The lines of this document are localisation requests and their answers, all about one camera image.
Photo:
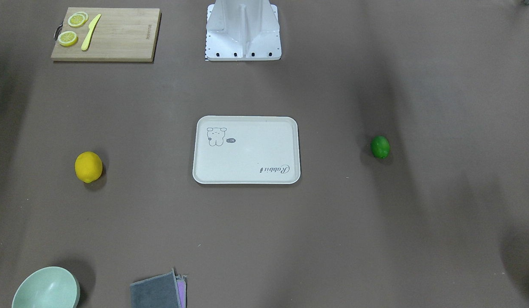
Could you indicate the green lime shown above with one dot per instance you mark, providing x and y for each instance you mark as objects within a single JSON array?
[{"x": 380, "y": 147}]

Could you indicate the yellow lemon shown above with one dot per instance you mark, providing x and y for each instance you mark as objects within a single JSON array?
[{"x": 88, "y": 167}]

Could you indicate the white rectangular rabbit tray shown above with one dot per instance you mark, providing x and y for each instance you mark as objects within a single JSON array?
[{"x": 246, "y": 150}]

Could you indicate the grey folded cloth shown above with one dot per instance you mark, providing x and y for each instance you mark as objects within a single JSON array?
[{"x": 162, "y": 291}]

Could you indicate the bamboo cutting board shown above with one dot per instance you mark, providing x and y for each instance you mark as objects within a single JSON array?
[{"x": 122, "y": 34}]

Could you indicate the yellow plastic knife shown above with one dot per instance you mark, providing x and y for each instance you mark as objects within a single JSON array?
[{"x": 88, "y": 38}]

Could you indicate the lemon slice lower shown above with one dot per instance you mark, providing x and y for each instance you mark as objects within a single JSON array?
[{"x": 67, "y": 38}]

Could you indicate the lemon slice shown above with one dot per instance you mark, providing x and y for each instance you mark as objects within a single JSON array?
[
  {"x": 67, "y": 38},
  {"x": 78, "y": 19}
]

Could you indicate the lemon slice upper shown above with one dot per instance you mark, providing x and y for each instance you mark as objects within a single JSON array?
[{"x": 78, "y": 19}]

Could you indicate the mint green bowl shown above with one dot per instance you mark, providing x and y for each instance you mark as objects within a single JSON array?
[{"x": 49, "y": 287}]

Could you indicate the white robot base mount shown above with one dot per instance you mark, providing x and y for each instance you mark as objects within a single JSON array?
[{"x": 242, "y": 30}]

